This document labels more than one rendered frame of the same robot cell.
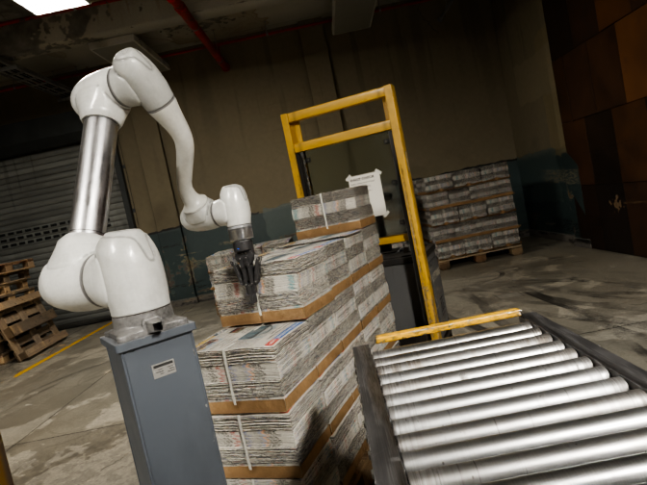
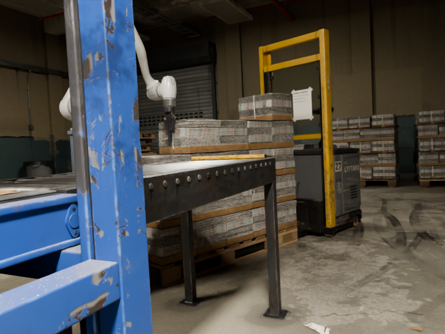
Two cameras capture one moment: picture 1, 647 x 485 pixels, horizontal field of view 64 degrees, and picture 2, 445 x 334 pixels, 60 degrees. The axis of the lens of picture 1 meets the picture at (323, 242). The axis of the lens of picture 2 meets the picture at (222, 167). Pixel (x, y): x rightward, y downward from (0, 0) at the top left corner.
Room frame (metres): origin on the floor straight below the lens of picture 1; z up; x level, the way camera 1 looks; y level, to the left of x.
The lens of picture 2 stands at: (-0.41, -1.13, 0.87)
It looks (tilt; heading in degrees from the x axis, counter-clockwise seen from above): 3 degrees down; 24
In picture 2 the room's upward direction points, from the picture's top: 3 degrees counter-clockwise
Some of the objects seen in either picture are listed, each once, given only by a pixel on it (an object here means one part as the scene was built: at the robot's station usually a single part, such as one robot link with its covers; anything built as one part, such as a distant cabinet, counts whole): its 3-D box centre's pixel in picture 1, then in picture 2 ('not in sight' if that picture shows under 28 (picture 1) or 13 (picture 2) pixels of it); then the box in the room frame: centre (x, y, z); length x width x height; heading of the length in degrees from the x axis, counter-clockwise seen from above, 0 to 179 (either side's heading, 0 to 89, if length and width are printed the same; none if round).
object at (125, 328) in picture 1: (145, 319); not in sight; (1.35, 0.50, 1.03); 0.22 x 0.18 x 0.06; 33
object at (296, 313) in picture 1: (302, 304); (199, 149); (2.02, 0.13, 0.86); 0.29 x 0.16 x 0.04; 155
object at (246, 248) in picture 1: (245, 252); (169, 113); (1.92, 0.30, 1.11); 0.08 x 0.07 x 0.09; 68
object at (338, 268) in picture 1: (299, 272); (217, 136); (2.34, 0.13, 0.95); 0.38 x 0.29 x 0.23; 67
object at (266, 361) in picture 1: (313, 395); (208, 207); (2.22, 0.18, 0.42); 1.17 x 0.39 x 0.83; 158
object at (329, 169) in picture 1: (353, 191); (295, 100); (3.31, -0.26, 1.28); 0.57 x 0.01 x 0.65; 68
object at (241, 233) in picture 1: (241, 233); (169, 103); (1.93, 0.30, 1.19); 0.09 x 0.09 x 0.06
